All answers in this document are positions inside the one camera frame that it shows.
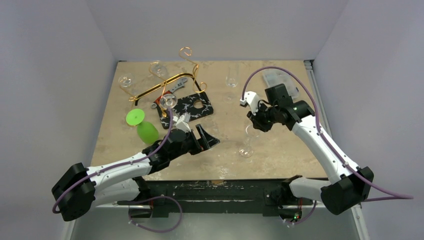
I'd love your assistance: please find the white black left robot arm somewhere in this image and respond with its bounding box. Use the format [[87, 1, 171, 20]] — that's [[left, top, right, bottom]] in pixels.
[[51, 124, 220, 222]]

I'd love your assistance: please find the clear tall wine glass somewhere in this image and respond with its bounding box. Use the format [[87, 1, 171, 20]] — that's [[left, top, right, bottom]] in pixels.
[[238, 124, 261, 158]]

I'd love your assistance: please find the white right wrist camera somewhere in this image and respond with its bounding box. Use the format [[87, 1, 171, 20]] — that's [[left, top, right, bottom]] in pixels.
[[239, 91, 267, 118]]

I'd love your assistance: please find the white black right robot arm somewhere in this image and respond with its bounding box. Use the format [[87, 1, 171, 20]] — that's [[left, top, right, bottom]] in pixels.
[[240, 84, 374, 215]]

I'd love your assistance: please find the clear champagne flute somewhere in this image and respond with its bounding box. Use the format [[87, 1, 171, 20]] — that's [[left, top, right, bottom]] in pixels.
[[223, 61, 239, 103]]

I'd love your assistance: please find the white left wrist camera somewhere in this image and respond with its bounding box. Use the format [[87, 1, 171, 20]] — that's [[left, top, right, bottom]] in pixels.
[[172, 112, 191, 133]]

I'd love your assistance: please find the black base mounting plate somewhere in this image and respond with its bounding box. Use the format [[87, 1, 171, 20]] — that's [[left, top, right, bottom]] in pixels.
[[117, 178, 313, 219]]

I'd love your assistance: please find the red handled adjustable wrench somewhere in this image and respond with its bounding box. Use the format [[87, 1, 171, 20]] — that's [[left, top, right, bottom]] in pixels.
[[150, 77, 188, 109]]

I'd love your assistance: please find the gold wire wine glass rack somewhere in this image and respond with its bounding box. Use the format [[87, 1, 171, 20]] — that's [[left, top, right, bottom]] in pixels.
[[119, 46, 208, 106]]

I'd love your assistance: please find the clear round wine glass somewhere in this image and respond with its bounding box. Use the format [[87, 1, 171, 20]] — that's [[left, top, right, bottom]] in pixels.
[[118, 73, 135, 88]]

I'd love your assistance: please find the clear stemmed glass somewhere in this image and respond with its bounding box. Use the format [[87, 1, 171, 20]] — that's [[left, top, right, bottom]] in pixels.
[[158, 93, 178, 117]]

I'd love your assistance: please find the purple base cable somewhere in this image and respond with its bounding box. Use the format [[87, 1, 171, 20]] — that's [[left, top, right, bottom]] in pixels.
[[128, 196, 184, 233], [282, 200, 317, 227]]

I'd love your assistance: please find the green plastic wine glass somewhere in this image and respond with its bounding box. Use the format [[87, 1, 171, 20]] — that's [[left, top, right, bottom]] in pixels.
[[125, 108, 159, 144]]

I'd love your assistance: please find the short ribbed clear goblet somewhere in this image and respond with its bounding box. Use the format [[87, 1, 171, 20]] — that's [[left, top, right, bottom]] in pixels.
[[149, 60, 168, 77]]

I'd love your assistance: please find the clear plastic screw box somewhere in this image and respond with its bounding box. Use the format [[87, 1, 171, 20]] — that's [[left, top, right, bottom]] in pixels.
[[262, 68, 300, 99]]

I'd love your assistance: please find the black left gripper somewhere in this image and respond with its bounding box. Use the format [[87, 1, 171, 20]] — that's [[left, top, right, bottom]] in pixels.
[[168, 124, 219, 161]]

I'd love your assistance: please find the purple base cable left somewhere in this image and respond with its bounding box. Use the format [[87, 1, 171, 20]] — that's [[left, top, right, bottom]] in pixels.
[[128, 196, 184, 233]]

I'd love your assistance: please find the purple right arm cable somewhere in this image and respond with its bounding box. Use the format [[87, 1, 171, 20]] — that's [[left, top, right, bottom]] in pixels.
[[241, 66, 414, 202]]

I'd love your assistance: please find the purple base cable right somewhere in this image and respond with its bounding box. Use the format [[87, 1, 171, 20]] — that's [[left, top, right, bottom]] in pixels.
[[282, 200, 317, 227]]

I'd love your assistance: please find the black marbled rack base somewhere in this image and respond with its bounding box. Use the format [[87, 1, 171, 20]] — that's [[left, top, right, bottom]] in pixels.
[[173, 92, 214, 122]]

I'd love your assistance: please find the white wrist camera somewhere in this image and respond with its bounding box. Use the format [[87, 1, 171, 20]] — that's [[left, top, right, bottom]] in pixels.
[[239, 91, 267, 118], [172, 112, 191, 133]]

